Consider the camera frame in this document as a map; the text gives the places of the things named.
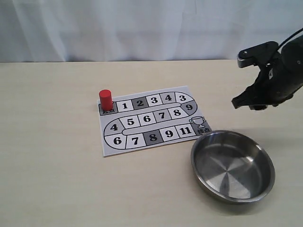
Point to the white curtain backdrop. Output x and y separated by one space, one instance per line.
141 30

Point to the red cylinder game piece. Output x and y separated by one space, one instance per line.
106 102

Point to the printed paper game board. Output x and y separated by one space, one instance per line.
150 119

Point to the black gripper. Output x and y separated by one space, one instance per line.
276 83

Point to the stainless steel round dish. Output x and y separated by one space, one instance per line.
232 168

